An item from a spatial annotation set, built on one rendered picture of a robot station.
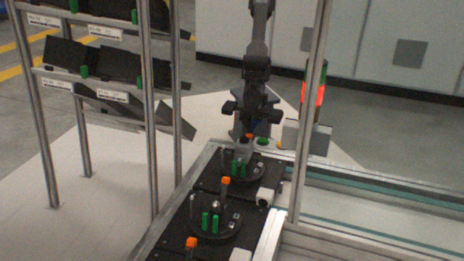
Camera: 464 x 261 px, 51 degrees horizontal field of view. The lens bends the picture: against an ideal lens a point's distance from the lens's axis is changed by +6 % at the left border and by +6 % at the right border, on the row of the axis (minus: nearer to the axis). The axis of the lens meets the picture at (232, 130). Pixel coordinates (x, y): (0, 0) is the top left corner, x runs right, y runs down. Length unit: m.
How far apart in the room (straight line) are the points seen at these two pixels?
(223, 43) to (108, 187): 3.25
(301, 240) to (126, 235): 0.49
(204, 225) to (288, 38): 3.38
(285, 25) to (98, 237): 3.32
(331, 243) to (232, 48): 3.51
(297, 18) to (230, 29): 0.67
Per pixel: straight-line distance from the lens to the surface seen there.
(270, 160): 1.51
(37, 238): 1.46
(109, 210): 1.50
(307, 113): 1.12
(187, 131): 1.51
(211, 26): 4.67
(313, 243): 1.33
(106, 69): 1.27
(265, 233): 1.26
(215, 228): 1.19
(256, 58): 1.32
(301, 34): 4.39
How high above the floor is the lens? 1.81
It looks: 30 degrees down
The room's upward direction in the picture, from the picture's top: 3 degrees clockwise
